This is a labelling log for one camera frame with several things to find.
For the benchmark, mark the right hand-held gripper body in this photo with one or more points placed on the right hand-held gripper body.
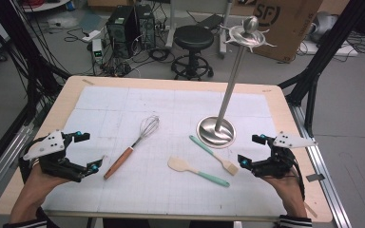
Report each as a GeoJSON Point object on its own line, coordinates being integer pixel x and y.
{"type": "Point", "coordinates": [278, 164]}

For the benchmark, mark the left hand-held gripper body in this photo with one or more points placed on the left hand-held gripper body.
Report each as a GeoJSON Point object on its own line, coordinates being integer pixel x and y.
{"type": "Point", "coordinates": [52, 164]}

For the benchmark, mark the steel utensil stand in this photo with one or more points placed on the steel utensil stand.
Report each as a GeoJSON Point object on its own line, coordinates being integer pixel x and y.
{"type": "Point", "coordinates": [231, 85]}

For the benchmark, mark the person's right hand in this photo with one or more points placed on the person's right hand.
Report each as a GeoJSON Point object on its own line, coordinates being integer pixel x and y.
{"type": "Point", "coordinates": [286, 188]}

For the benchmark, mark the person's left hand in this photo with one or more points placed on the person's left hand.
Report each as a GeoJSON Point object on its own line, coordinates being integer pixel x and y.
{"type": "Point", "coordinates": [36, 186]}

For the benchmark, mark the grey tape piece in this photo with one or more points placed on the grey tape piece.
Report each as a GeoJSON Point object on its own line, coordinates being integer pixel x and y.
{"type": "Point", "coordinates": [315, 177]}

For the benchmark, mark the white grid mat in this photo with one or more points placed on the white grid mat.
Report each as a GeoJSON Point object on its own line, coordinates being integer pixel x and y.
{"type": "Point", "coordinates": [158, 196]}

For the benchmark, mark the white device with green display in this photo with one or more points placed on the white device with green display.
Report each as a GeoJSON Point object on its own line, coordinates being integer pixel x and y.
{"type": "Point", "coordinates": [97, 50]}

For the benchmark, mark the white power strip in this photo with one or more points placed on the white power strip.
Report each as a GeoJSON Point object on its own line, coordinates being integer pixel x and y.
{"type": "Point", "coordinates": [91, 35]}

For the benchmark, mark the black computer tower green label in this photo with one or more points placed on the black computer tower green label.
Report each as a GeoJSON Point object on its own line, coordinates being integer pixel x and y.
{"type": "Point", "coordinates": [120, 34]}

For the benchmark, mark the white flat board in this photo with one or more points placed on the white flat board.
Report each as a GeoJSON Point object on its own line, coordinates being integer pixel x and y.
{"type": "Point", "coordinates": [329, 49]}

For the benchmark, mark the large cardboard box round logo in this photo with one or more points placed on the large cardboard box round logo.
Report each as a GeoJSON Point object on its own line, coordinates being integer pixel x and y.
{"type": "Point", "coordinates": [294, 28]}

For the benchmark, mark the black round stool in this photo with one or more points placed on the black round stool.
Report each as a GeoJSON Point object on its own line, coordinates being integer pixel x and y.
{"type": "Point", "coordinates": [193, 36]}

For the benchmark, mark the black flat device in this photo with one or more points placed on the black flat device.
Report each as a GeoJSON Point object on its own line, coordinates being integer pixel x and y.
{"type": "Point", "coordinates": [210, 21]}

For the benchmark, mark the white round table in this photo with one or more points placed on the white round table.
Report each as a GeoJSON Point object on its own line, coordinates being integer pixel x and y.
{"type": "Point", "coordinates": [44, 5]}

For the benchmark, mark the aluminium rail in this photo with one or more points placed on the aluminium rail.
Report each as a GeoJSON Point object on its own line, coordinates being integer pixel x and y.
{"type": "Point", "coordinates": [326, 186]}
{"type": "Point", "coordinates": [3, 164]}

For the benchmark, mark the black metal frame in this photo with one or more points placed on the black metal frame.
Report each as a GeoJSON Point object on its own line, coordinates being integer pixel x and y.
{"type": "Point", "coordinates": [323, 53]}
{"type": "Point", "coordinates": [28, 53]}

